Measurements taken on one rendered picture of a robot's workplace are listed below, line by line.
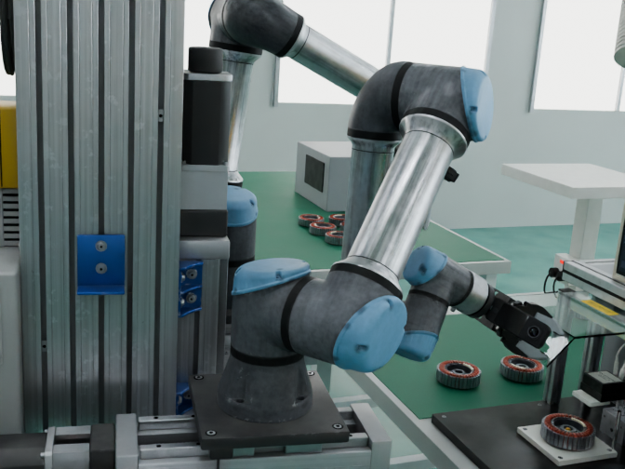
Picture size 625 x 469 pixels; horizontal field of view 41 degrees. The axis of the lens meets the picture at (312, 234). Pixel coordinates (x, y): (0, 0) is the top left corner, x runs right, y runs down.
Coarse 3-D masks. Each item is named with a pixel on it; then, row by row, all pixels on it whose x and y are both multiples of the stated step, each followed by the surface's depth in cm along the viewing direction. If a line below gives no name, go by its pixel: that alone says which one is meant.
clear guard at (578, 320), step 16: (544, 304) 179; (560, 304) 180; (576, 304) 181; (608, 304) 182; (560, 320) 170; (576, 320) 171; (592, 320) 171; (608, 320) 172; (624, 320) 173; (560, 336) 164; (576, 336) 162; (592, 336) 163; (544, 352) 164; (560, 352) 161
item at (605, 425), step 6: (606, 408) 187; (612, 408) 188; (606, 414) 186; (612, 414) 184; (606, 420) 186; (612, 420) 184; (624, 420) 182; (600, 426) 188; (606, 426) 186; (612, 426) 185; (624, 426) 181; (606, 432) 186; (612, 432) 185; (618, 432) 183; (624, 432) 181; (612, 438) 185; (618, 438) 183; (624, 438) 182; (624, 444) 182
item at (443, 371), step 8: (448, 360) 217; (456, 360) 218; (440, 368) 212; (448, 368) 216; (456, 368) 215; (464, 368) 216; (472, 368) 213; (440, 376) 211; (448, 376) 210; (456, 376) 209; (464, 376) 208; (472, 376) 209; (480, 376) 211; (448, 384) 209; (456, 384) 209; (464, 384) 208; (472, 384) 210
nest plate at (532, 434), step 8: (536, 424) 186; (520, 432) 184; (528, 432) 183; (536, 432) 183; (528, 440) 181; (536, 440) 179; (544, 440) 180; (600, 440) 181; (544, 448) 176; (552, 448) 177; (592, 448) 178; (600, 448) 178; (608, 448) 178; (552, 456) 173; (560, 456) 173; (568, 456) 174; (576, 456) 174; (584, 456) 174; (592, 456) 174; (600, 456) 175; (608, 456) 176; (616, 456) 177; (560, 464) 172
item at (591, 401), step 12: (588, 372) 182; (600, 372) 182; (588, 384) 180; (600, 384) 177; (612, 384) 177; (624, 384) 178; (576, 396) 181; (588, 396) 179; (600, 396) 177; (612, 396) 177; (624, 396) 179; (624, 408) 184
